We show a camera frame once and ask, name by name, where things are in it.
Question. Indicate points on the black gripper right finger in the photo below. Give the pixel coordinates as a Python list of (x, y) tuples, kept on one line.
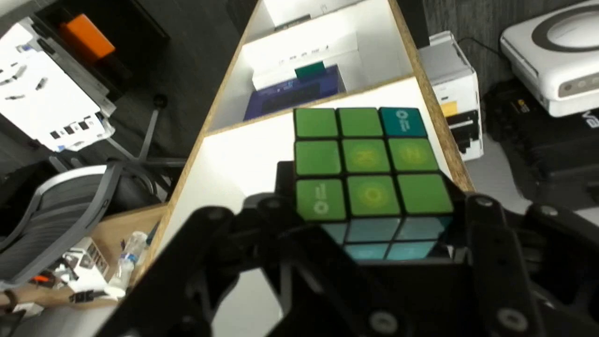
[(535, 274)]

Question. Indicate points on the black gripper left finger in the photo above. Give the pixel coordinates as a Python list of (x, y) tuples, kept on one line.
[(323, 291)]

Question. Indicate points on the multicoloured rubix cube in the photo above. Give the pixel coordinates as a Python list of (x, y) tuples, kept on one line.
[(372, 180)]

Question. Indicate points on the white wooden shelf unit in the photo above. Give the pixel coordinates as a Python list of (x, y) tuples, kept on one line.
[(235, 160)]

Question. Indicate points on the black hard carrying case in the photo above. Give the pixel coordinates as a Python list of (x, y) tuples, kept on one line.
[(553, 160)]

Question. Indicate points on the plastic water bottle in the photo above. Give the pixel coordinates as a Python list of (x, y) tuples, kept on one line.
[(129, 261)]

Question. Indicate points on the white small computer tower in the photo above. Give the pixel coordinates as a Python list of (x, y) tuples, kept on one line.
[(458, 90)]

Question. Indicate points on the dark blue box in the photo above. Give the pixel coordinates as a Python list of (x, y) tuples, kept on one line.
[(295, 92)]

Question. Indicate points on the white round air purifier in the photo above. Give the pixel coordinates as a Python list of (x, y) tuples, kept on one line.
[(557, 57)]

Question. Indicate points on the wooden desk with clutter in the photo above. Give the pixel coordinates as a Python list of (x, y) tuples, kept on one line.
[(82, 276)]

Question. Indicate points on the white flat box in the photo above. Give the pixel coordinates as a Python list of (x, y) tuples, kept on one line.
[(278, 57)]

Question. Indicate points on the grey mesh office chair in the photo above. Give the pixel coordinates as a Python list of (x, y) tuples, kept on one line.
[(59, 216)]

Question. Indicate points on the white keyboard-like panel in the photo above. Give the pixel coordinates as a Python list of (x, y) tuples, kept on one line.
[(44, 100)]

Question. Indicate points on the orange block on stand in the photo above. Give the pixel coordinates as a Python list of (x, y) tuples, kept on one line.
[(87, 38)]

